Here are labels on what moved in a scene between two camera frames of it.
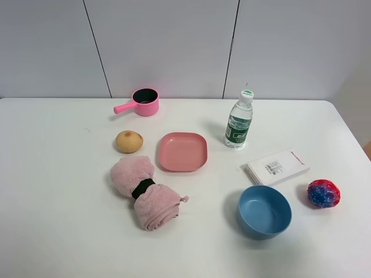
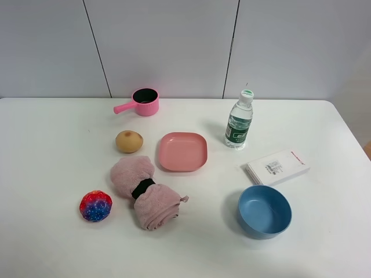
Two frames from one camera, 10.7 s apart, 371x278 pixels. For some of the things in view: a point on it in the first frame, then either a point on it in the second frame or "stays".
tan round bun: (128, 141) stays
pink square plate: (183, 152) stays
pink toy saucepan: (145, 100) stays
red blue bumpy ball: (323, 193) -> (95, 205)
